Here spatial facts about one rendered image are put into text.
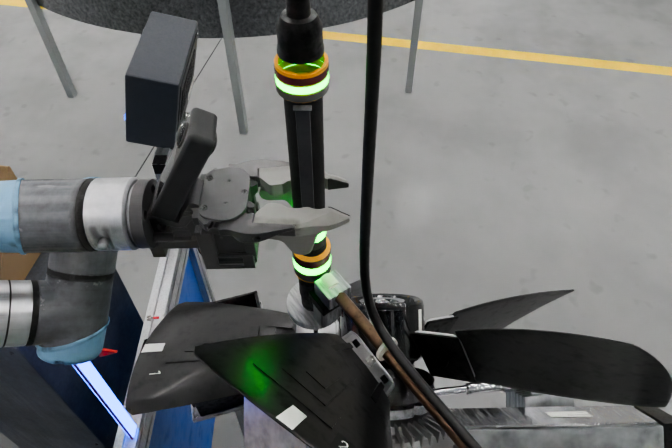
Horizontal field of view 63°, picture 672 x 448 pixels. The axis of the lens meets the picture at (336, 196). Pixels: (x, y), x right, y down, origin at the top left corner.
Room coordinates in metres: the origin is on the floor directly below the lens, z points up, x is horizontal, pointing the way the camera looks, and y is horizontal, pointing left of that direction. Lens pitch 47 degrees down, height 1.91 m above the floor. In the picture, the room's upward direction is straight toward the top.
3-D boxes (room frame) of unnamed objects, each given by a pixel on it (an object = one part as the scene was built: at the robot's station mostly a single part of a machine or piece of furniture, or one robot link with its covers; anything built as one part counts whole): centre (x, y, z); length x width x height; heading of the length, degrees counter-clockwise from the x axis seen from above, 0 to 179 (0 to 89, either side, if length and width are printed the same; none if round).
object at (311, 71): (0.37, 0.03, 1.65); 0.04 x 0.04 x 0.03
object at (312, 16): (0.37, 0.03, 1.50); 0.04 x 0.04 x 0.46
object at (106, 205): (0.36, 0.22, 1.48); 0.08 x 0.05 x 0.08; 1
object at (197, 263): (0.90, 0.40, 0.39); 0.04 x 0.04 x 0.78; 1
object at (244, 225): (0.34, 0.08, 1.50); 0.09 x 0.05 x 0.02; 81
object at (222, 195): (0.37, 0.14, 1.47); 0.12 x 0.08 x 0.09; 91
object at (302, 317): (0.36, 0.02, 1.34); 0.09 x 0.07 x 0.10; 36
